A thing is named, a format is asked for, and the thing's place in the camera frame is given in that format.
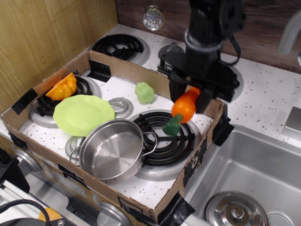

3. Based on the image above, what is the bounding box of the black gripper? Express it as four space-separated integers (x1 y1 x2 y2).
158 48 240 113

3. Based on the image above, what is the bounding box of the orange toy carrot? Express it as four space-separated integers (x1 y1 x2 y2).
163 87 200 137

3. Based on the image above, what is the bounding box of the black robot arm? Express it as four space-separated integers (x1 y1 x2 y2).
158 0 246 113

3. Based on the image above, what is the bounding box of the light green plastic plate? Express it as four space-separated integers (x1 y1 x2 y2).
53 95 115 137

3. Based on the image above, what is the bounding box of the silver back stove knob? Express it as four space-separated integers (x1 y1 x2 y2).
158 42 185 62

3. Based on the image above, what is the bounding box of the silver stove knob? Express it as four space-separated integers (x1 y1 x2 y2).
108 97 134 119
158 42 185 62

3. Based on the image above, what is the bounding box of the green toy vegetable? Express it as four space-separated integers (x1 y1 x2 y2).
135 82 155 104

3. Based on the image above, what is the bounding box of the back right black burner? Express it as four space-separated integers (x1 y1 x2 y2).
218 63 245 104

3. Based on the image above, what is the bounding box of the black burner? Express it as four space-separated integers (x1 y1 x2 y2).
29 75 101 128
218 63 245 104
88 34 150 66
130 110 202 181

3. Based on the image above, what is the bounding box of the silver middle stove knob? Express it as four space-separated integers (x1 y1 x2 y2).
108 97 134 119

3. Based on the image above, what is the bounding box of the front right black burner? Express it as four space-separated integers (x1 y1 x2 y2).
130 110 202 181

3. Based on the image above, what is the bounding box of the back left black burner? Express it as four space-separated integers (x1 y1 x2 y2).
88 34 150 66

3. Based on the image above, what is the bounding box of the hanging metal strainer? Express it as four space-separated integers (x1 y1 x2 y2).
142 0 165 31

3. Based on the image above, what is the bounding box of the silver sink basin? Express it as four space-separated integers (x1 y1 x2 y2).
184 126 301 226

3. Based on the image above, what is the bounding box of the stainless steel pot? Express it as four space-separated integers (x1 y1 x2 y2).
70 119 158 184

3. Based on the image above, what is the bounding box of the grey square faucet base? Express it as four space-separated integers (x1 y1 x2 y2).
281 106 301 141

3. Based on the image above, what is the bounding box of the silver faucet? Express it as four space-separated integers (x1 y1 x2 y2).
277 10 301 55

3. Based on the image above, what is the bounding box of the brown cardboard fence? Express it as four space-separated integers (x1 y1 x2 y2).
1 50 225 223

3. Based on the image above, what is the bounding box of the silver sink drain plug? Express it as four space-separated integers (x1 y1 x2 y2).
203 191 269 226

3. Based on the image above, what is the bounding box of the orange toy pumpkin slice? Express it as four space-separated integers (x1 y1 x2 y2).
45 73 77 101

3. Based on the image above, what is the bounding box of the silver front surface knob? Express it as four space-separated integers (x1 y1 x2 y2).
65 136 86 166

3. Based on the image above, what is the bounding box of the silver front knob right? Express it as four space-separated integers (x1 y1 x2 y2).
97 202 131 226

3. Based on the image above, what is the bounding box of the front left black burner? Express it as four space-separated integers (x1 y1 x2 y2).
29 75 101 128

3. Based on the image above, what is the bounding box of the silver front knob left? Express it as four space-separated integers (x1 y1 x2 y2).
15 149 42 176

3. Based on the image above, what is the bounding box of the black cable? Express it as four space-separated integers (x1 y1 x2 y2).
0 199 50 226

